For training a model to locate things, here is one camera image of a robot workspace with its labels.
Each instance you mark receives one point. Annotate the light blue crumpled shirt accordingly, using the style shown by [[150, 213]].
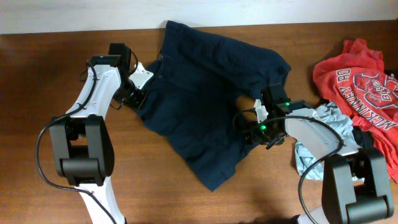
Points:
[[319, 141]]

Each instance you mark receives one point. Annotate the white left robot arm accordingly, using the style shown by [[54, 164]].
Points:
[[82, 147]]

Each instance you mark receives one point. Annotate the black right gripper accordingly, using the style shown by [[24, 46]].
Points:
[[252, 135]]

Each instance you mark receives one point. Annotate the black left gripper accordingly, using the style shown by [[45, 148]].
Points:
[[137, 102]]

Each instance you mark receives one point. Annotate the red printed t-shirt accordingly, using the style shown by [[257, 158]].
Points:
[[356, 82]]

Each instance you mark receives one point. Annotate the navy blue shorts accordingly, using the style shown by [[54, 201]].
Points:
[[192, 96]]

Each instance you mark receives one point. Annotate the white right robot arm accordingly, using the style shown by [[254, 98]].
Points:
[[356, 186]]

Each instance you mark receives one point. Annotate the black garment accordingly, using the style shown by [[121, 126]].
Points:
[[365, 141]]

